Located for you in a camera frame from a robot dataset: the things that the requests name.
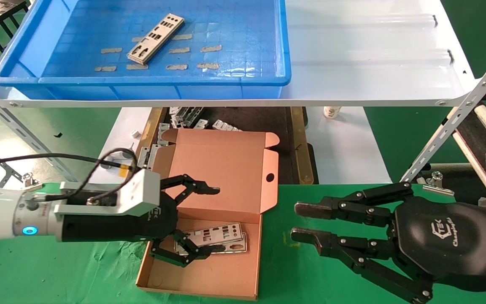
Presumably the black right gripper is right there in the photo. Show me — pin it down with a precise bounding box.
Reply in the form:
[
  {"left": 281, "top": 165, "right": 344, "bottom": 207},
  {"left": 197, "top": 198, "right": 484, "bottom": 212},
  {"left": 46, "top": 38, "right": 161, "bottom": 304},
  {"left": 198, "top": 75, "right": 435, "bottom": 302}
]
[{"left": 290, "top": 182, "right": 486, "bottom": 304}]

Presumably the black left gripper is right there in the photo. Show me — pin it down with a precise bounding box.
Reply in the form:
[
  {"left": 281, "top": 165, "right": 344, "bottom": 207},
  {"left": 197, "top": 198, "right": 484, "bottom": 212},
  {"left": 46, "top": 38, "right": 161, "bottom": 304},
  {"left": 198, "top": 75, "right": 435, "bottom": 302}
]
[{"left": 62, "top": 173, "right": 227, "bottom": 268}]

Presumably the silver metal IO shield plate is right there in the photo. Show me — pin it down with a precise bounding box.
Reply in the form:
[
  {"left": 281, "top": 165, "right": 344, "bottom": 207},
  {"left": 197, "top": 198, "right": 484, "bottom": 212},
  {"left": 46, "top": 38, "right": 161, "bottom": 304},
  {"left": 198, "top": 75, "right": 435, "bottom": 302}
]
[
  {"left": 127, "top": 13, "right": 185, "bottom": 65},
  {"left": 175, "top": 223, "right": 243, "bottom": 252},
  {"left": 175, "top": 233, "right": 248, "bottom": 256}
]

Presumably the open brown cardboard box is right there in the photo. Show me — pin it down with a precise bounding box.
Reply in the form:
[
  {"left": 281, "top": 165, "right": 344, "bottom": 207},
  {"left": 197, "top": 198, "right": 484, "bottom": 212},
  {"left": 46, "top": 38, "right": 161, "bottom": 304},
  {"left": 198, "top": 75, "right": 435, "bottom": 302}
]
[{"left": 136, "top": 128, "right": 279, "bottom": 301}]

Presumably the large blue plastic tray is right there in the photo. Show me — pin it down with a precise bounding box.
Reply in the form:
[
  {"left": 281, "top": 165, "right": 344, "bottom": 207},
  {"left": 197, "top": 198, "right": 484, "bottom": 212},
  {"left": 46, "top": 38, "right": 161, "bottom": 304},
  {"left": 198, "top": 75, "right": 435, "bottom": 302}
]
[{"left": 0, "top": 0, "right": 291, "bottom": 100}]

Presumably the silver binder clip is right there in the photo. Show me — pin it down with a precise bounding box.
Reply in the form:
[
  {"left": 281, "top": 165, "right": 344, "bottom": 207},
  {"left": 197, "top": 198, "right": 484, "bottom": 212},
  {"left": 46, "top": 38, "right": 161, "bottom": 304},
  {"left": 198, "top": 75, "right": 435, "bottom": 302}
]
[
  {"left": 19, "top": 172, "right": 43, "bottom": 191},
  {"left": 422, "top": 170, "right": 455, "bottom": 197}
]

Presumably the white PVC pipe fitting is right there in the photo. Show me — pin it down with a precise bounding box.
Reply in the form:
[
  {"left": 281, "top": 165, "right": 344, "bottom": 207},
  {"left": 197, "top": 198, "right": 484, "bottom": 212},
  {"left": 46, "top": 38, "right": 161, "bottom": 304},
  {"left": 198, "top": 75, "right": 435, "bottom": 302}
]
[{"left": 100, "top": 144, "right": 135, "bottom": 170}]

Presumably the grey slotted shelf upright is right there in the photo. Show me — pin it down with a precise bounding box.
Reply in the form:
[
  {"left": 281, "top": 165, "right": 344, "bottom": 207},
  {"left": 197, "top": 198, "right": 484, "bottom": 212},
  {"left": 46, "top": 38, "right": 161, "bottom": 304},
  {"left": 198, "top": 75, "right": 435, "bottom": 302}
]
[
  {"left": 399, "top": 40, "right": 486, "bottom": 184},
  {"left": 0, "top": 84, "right": 77, "bottom": 183}
]

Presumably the black rubber belt mat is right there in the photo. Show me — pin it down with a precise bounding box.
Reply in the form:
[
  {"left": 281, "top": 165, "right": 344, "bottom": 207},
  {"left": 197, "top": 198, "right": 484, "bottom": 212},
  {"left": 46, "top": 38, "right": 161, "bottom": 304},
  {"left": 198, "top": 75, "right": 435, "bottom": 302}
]
[{"left": 456, "top": 108, "right": 486, "bottom": 203}]

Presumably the white metal shelf board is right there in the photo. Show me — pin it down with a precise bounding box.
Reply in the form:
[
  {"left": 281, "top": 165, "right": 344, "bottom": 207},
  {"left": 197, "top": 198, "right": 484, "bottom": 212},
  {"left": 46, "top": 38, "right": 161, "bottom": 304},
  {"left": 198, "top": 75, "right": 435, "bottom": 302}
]
[{"left": 0, "top": 0, "right": 478, "bottom": 108}]

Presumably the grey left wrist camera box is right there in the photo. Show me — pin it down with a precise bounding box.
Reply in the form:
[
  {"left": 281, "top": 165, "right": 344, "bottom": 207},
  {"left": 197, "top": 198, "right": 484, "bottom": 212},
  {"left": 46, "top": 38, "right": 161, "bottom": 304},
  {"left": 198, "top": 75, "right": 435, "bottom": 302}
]
[{"left": 53, "top": 168, "right": 161, "bottom": 216}]

